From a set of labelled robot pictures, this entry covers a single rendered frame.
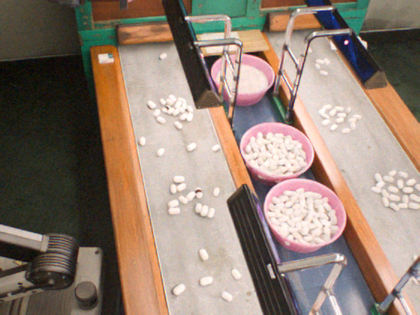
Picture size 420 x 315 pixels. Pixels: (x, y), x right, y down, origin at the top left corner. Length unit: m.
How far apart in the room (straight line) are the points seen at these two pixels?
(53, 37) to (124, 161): 1.68
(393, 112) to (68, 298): 1.41
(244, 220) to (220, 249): 0.37
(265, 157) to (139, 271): 0.64
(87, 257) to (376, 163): 1.10
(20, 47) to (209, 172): 1.91
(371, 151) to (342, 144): 0.11
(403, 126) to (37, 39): 2.22
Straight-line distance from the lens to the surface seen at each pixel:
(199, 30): 2.22
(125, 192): 1.57
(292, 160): 1.73
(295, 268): 1.04
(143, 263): 1.42
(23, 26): 3.17
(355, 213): 1.62
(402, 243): 1.65
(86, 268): 1.77
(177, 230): 1.51
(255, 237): 1.09
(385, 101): 2.07
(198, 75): 1.46
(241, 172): 1.63
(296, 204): 1.61
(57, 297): 1.74
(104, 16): 2.13
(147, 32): 2.12
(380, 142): 1.92
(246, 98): 1.96
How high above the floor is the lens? 2.00
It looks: 48 degrees down
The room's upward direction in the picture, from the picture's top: 5 degrees clockwise
